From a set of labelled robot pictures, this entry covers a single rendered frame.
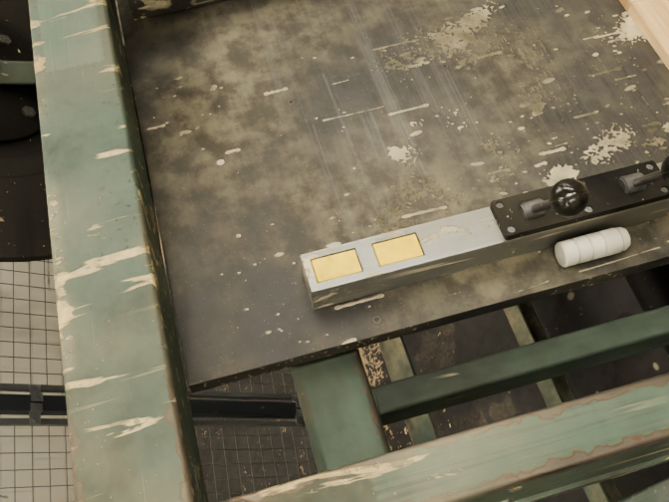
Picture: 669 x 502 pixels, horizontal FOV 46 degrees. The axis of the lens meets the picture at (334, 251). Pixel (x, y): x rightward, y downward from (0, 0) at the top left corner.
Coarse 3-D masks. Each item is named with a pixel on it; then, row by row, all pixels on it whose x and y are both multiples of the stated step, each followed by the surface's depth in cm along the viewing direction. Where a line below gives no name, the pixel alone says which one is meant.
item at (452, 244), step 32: (448, 224) 87; (480, 224) 87; (576, 224) 87; (608, 224) 89; (320, 256) 86; (448, 256) 85; (480, 256) 87; (512, 256) 89; (320, 288) 83; (352, 288) 85; (384, 288) 87
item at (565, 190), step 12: (564, 180) 75; (576, 180) 75; (552, 192) 76; (564, 192) 74; (576, 192) 74; (528, 204) 86; (540, 204) 83; (552, 204) 76; (564, 204) 75; (576, 204) 74; (528, 216) 85; (564, 216) 76
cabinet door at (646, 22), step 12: (624, 0) 110; (636, 0) 108; (648, 0) 108; (660, 0) 108; (636, 12) 107; (648, 12) 107; (660, 12) 107; (636, 24) 108; (648, 24) 106; (660, 24) 105; (648, 36) 106; (660, 36) 104; (660, 48) 104
